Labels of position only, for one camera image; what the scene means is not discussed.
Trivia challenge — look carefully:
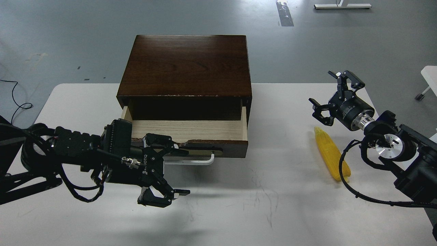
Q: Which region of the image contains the white drawer handle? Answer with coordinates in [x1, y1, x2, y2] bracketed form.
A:
[164, 153, 215, 166]

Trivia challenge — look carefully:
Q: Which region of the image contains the black floor cable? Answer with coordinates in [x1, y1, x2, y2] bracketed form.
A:
[0, 79, 33, 124]

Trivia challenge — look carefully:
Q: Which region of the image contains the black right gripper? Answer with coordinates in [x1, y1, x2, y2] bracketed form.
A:
[309, 70, 376, 132]

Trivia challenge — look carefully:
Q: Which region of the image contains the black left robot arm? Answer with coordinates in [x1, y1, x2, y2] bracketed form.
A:
[1, 119, 190, 207]

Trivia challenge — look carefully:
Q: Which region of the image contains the dark wooden cabinet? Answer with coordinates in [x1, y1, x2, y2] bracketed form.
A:
[116, 35, 252, 120]

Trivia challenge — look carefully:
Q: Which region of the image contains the yellow corn cob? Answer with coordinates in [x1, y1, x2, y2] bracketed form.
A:
[314, 126, 341, 182]

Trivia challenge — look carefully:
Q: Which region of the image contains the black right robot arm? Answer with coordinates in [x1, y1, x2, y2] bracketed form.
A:
[309, 70, 437, 209]

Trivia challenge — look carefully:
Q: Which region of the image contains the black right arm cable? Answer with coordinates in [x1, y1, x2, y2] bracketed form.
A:
[339, 139, 437, 209]

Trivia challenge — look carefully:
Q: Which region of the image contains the white table leg base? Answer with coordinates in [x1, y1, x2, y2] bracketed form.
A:
[314, 0, 372, 10]

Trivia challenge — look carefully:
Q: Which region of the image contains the wooden drawer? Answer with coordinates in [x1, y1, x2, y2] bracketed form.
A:
[121, 106, 249, 158]

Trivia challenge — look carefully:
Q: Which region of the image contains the grey floor tape strip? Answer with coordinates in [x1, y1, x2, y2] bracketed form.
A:
[275, 0, 294, 27]

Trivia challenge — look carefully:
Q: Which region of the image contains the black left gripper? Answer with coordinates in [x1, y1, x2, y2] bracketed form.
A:
[109, 133, 191, 208]

